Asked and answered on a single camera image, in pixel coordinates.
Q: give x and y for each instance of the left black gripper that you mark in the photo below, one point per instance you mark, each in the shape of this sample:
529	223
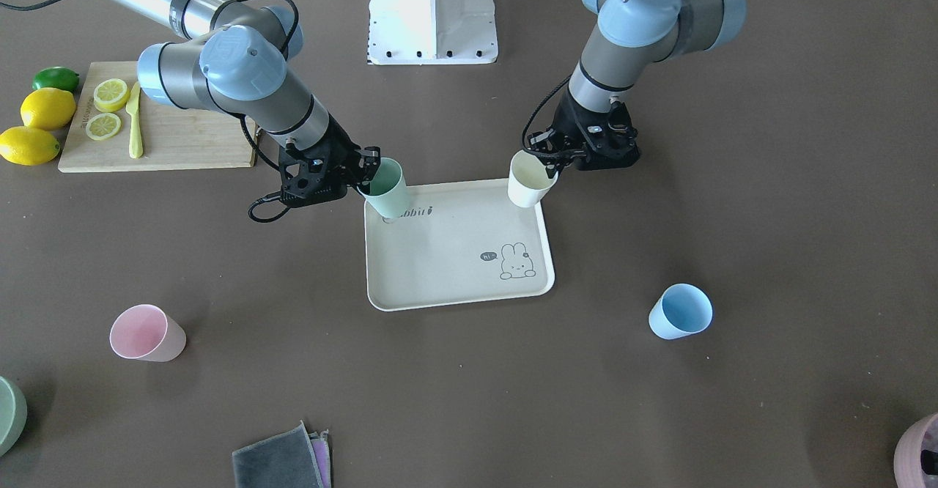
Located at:
568	123

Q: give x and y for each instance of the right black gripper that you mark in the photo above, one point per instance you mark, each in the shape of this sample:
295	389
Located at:
343	149

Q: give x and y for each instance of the mint green cup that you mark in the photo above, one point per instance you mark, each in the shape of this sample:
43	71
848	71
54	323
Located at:
387	192

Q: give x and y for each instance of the cream white cup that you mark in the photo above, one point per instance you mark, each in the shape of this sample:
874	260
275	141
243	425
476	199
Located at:
528	180

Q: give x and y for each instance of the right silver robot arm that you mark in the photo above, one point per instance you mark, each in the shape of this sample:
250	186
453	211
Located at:
233	59

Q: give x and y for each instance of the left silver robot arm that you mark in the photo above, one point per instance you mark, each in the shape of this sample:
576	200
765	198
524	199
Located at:
631	34

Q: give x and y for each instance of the cream rabbit tray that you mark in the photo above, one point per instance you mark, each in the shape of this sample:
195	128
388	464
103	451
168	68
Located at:
459	243

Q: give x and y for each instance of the light blue cup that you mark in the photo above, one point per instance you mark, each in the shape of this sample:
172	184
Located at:
682	310

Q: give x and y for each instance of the bamboo cutting board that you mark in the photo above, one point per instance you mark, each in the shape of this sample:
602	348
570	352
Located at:
173	139

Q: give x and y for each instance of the yellow plastic knife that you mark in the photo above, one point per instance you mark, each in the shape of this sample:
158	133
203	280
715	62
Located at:
135	141

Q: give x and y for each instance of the lemon half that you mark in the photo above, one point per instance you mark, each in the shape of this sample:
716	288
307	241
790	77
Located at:
111	95
103	126

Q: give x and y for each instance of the purple cloth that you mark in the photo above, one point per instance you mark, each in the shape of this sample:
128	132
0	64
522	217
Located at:
320	446

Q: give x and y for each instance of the pink cup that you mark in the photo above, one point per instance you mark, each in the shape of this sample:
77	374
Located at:
144	332

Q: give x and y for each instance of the grey folded cloth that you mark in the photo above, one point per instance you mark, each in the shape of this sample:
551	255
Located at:
285	460

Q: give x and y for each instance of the green lime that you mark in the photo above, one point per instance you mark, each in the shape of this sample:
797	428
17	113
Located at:
62	78

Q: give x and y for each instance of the yellow lemon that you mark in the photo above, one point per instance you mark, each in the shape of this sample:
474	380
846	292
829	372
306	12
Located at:
48	108
28	146

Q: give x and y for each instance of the mint green bowl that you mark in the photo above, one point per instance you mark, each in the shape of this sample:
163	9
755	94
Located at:
13	414

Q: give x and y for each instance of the pink mixing bowl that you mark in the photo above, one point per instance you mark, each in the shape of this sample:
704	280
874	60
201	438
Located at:
914	462

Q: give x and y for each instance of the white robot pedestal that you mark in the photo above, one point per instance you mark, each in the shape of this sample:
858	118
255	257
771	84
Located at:
423	32

